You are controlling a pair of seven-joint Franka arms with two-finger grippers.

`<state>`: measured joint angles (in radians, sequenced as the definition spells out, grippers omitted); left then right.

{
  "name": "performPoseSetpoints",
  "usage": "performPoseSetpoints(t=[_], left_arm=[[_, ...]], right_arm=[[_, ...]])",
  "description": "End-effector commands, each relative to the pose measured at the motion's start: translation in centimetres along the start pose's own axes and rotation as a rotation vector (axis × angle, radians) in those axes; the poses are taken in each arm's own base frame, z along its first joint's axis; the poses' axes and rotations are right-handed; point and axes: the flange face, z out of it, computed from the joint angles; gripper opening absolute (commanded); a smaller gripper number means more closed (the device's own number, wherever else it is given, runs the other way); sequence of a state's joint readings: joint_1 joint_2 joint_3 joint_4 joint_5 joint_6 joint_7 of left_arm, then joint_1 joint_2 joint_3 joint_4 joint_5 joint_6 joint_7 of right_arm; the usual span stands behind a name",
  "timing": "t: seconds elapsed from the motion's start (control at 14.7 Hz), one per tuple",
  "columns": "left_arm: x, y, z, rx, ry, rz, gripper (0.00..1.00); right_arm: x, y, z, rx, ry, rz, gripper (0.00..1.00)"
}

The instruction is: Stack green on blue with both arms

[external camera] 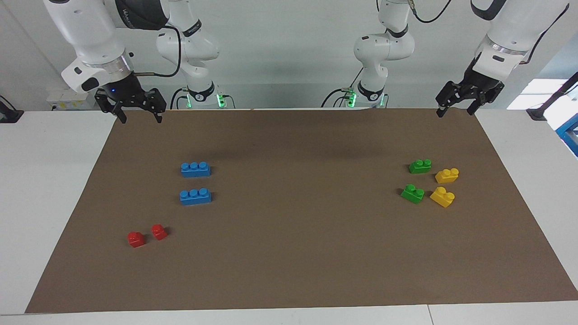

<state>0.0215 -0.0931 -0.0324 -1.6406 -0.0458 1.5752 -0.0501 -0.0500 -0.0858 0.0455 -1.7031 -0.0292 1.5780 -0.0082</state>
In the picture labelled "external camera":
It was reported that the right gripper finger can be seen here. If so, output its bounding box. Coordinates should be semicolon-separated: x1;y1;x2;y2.
138;88;167;124
95;89;128;124

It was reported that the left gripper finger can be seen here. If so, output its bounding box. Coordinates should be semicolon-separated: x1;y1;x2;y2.
467;84;505;116
436;80;466;119

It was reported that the blue three-stud toy brick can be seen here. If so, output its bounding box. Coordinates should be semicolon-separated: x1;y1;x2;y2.
179;188;212;206
181;162;211;177

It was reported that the white box yellow label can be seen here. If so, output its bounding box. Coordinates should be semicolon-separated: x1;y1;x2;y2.
47;88;98;111

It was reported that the black stand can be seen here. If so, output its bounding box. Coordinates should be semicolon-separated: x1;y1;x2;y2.
526;72;578;121

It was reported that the yellow two-stud toy brick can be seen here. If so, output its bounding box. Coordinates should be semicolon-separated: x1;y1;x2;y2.
429;186;456;208
435;168;460;184

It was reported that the black table clamp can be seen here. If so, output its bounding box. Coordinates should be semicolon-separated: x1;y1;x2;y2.
0;96;24;123

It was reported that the brown table mat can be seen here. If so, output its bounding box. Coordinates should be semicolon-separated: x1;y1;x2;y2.
25;107;578;314

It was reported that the black base cable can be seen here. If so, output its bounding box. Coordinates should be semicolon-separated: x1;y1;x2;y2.
321;68;364;108
170;88;188;110

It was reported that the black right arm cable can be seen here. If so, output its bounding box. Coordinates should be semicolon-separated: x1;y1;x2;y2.
133;25;182;78

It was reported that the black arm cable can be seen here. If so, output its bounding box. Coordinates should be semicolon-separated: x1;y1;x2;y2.
408;0;570;66
133;25;182;78

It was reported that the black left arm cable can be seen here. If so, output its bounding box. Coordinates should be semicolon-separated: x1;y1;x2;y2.
408;0;570;66

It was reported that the blue frame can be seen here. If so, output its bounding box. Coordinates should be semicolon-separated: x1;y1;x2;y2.
555;113;578;157

